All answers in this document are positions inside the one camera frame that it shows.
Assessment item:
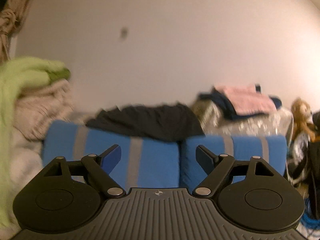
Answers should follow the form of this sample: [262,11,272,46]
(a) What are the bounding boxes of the navy pink folded clothes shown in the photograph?
[199,83,282,120]

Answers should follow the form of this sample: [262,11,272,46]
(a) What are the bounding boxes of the left blue striped pillow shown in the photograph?
[42,121,180,191]

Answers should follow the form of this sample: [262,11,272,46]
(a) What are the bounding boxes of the blue striped pillow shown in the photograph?
[180,135,287,192]
[42,121,180,191]

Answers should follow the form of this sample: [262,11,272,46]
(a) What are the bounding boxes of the silver patterned cushion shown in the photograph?
[191,100,293,142]

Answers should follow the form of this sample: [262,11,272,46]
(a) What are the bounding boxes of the right blue striped pillow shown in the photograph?
[180,135,287,192]

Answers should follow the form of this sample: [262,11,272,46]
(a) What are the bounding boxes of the black garment behind pillows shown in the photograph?
[86,103,204,142]

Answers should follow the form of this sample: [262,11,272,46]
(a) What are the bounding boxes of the beige folded comforter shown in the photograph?
[0,78,75,240]

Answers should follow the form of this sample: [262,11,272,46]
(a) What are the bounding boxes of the brown teddy bear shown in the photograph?
[291,98,316,142]

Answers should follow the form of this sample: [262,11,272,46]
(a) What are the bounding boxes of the light green blanket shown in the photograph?
[0,56,72,228]

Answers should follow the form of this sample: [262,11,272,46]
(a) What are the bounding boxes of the blue coiled cable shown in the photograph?
[298,199,320,230]

